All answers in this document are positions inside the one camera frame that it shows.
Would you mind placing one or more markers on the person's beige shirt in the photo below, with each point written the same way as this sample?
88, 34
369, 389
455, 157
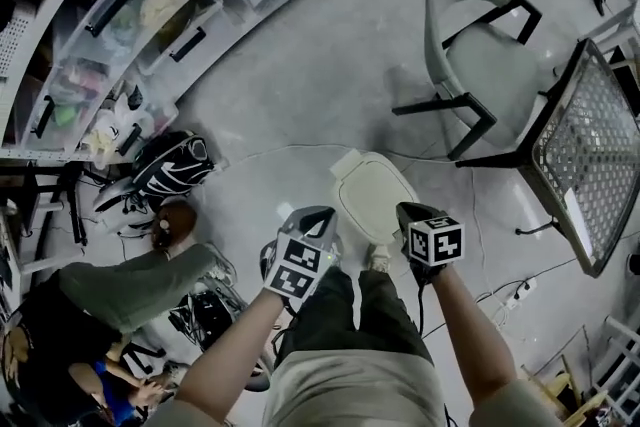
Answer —
350, 390

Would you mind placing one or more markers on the white trash bin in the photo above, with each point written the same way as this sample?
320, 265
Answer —
375, 195

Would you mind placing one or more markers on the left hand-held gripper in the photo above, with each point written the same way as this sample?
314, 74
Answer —
300, 260

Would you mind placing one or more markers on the wooden sticks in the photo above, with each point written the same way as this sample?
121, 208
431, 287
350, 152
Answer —
565, 385

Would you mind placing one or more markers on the black metal stand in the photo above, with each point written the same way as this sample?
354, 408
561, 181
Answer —
50, 200

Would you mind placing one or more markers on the white trash bin lid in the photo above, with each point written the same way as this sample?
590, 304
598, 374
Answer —
351, 164

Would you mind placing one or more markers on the person's dark trousers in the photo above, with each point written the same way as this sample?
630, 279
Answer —
380, 320

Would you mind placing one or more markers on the row of clear storage boxes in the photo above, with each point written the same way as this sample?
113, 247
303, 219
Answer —
150, 10

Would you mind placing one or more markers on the grey chair with black legs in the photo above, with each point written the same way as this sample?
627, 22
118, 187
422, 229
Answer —
480, 60

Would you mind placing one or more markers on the person's right forearm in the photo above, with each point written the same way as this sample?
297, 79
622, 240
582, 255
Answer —
470, 335

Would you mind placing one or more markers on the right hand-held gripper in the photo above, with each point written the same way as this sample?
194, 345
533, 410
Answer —
435, 242

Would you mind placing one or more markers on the black and white backpack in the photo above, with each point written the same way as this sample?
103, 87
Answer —
170, 165

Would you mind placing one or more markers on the person's white shoe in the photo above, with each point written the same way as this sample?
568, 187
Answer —
380, 257

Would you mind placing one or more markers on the black-framed metal mesh table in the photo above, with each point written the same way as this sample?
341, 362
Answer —
590, 155

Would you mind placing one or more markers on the person's left forearm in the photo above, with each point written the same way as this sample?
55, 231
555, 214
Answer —
235, 350

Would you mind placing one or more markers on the white metal rack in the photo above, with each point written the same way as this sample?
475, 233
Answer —
620, 365

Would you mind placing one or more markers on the white power strip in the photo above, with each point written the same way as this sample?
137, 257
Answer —
521, 290

